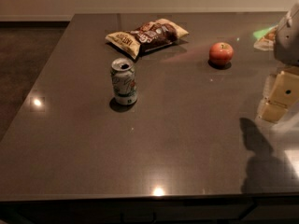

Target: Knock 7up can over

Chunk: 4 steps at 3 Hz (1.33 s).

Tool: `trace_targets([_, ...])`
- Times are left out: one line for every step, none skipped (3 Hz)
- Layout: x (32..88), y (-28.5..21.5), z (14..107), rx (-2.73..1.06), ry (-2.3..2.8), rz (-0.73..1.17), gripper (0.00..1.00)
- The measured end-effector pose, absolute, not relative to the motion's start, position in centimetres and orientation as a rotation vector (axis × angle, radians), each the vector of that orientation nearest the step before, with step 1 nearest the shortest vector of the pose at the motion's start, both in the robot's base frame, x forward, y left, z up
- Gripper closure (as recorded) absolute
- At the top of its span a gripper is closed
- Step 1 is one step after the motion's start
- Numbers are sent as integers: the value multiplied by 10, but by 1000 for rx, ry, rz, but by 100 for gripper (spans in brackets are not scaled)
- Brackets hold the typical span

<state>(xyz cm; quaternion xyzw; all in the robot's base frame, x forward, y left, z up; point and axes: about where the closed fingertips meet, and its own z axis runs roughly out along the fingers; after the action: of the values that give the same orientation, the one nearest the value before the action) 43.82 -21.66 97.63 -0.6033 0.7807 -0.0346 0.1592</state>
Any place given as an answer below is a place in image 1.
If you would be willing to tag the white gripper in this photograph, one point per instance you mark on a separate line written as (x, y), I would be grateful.
(288, 42)

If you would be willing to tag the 7up soda can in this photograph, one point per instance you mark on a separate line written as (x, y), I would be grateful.
(123, 81)

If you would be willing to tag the snack packet with green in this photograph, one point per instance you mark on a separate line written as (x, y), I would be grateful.
(265, 38)

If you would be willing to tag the red apple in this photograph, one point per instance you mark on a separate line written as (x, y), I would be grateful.
(221, 53)

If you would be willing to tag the brown chip bag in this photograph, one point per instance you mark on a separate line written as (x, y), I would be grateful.
(150, 36)

